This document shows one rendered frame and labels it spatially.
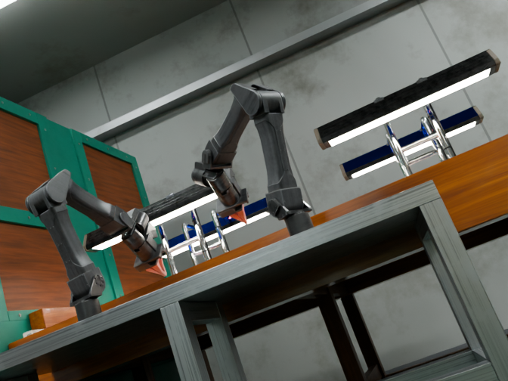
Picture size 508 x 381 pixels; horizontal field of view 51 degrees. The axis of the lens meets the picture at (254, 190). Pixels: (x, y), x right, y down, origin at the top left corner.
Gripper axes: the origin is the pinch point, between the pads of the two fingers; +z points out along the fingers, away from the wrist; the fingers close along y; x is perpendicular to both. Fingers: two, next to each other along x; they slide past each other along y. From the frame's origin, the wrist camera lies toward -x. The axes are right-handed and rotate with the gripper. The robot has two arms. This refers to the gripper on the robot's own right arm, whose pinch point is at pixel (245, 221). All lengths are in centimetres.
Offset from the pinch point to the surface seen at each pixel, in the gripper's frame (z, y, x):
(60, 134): -18, 86, -98
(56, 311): 7, 78, -3
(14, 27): -54, 137, -230
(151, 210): -0.1, 37.7, -28.8
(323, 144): 1.8, -30.0, -25.9
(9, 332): -3, 85, 11
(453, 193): 2, -58, 21
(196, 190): -0.2, 18.4, -28.8
